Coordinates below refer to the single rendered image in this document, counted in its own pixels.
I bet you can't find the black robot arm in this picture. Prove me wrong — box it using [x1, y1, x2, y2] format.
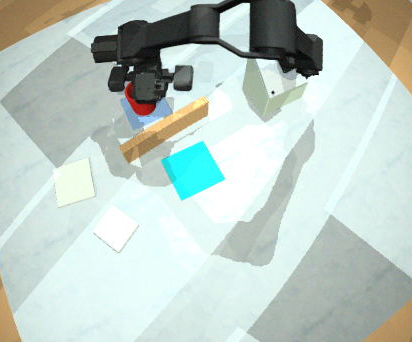
[91, 0, 323, 105]

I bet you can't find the tan wooden plank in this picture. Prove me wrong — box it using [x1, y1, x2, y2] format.
[119, 96, 209, 164]

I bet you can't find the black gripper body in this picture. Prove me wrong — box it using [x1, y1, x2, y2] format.
[108, 56, 194, 92]

